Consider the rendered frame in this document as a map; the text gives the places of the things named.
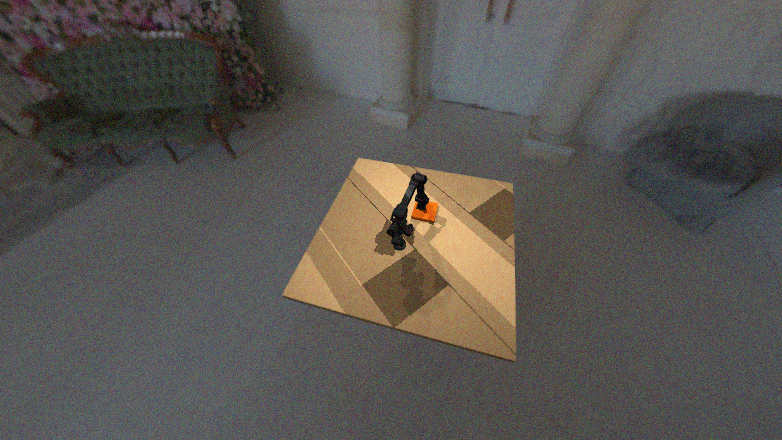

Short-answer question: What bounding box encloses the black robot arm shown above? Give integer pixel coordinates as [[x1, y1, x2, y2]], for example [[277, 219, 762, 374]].
[[387, 172, 430, 237]]

